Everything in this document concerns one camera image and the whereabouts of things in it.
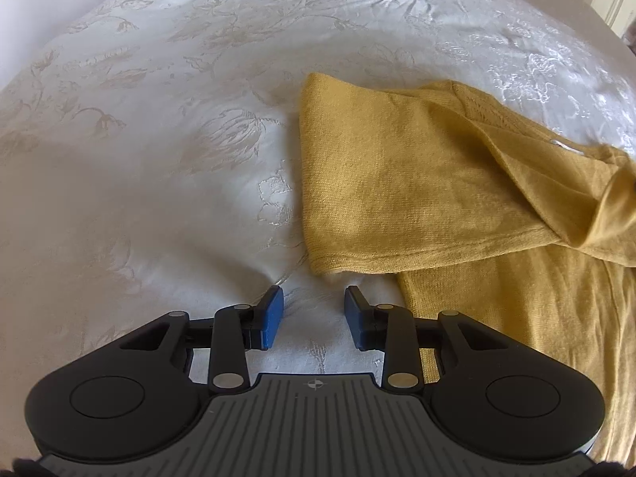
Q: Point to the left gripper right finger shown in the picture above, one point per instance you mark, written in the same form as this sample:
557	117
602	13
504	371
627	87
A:
397	333

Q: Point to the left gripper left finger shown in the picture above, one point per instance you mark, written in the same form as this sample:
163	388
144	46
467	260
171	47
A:
231	333

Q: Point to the yellow knit sweater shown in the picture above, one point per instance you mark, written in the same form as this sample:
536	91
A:
474	207

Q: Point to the white embroidered bedspread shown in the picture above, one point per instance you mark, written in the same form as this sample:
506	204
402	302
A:
150	158

